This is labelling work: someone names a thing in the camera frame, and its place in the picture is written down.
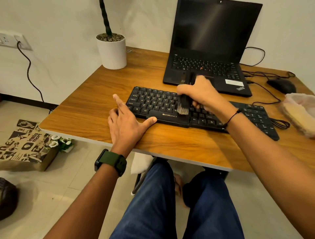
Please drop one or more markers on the person's left hand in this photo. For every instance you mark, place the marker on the person's left hand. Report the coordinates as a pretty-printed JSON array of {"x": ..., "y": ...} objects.
[{"x": 125, "y": 133}]

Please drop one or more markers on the person's right hand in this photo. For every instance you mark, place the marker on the person's right hand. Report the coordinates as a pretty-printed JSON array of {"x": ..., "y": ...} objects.
[{"x": 204, "y": 94}]

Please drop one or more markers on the black cleaning brush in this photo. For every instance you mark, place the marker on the black cleaning brush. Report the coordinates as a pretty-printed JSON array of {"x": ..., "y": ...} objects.
[{"x": 185, "y": 103}]

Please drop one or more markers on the black keyboard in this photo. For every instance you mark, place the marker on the black keyboard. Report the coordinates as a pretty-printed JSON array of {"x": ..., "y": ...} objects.
[{"x": 152, "y": 103}]

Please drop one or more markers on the clear plastic box red latches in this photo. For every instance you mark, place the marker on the clear plastic box red latches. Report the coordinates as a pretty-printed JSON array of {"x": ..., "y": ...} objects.
[{"x": 301, "y": 98}]

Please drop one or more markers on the yellow cloth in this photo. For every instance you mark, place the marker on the yellow cloth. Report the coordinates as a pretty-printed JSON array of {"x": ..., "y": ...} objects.
[{"x": 299, "y": 117}]

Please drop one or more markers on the person's right forearm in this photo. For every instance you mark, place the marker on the person's right forearm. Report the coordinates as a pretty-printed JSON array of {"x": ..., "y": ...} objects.
[{"x": 273, "y": 167}]

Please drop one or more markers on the person's left forearm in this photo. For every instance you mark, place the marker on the person's left forearm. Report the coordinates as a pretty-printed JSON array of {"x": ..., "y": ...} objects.
[{"x": 81, "y": 206}]

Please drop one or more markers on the person's bare foot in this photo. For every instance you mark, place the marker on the person's bare foot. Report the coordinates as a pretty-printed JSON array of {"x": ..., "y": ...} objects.
[{"x": 179, "y": 184}]

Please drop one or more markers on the person's blue jeans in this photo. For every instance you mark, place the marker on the person's blue jeans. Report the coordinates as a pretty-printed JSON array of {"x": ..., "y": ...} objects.
[{"x": 152, "y": 209}]

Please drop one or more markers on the white seat chair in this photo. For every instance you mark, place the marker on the white seat chair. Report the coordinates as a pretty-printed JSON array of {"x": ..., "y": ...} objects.
[{"x": 141, "y": 163}]

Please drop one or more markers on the black laptop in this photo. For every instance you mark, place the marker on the black laptop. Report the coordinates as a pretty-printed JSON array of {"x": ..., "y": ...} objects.
[{"x": 211, "y": 27}]

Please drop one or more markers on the black computer mouse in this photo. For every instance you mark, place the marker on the black computer mouse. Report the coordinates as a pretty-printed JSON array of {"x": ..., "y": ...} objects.
[{"x": 281, "y": 86}]

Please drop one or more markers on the white plant pot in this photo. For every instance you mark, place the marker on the white plant pot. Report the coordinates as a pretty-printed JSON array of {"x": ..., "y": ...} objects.
[{"x": 112, "y": 54}]

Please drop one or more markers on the black metal table leg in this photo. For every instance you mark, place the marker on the black metal table leg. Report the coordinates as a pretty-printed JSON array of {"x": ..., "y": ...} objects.
[{"x": 221, "y": 173}]

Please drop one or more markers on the printed brown paper bag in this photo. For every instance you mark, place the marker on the printed brown paper bag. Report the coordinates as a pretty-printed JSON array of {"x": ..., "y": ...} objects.
[{"x": 24, "y": 145}]

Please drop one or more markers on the black woven basket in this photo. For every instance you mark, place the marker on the black woven basket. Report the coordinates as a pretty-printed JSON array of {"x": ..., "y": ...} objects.
[{"x": 7, "y": 199}]

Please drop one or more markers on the white wall socket panel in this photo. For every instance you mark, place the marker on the white wall socket panel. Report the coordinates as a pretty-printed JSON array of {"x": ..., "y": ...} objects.
[{"x": 12, "y": 40}]

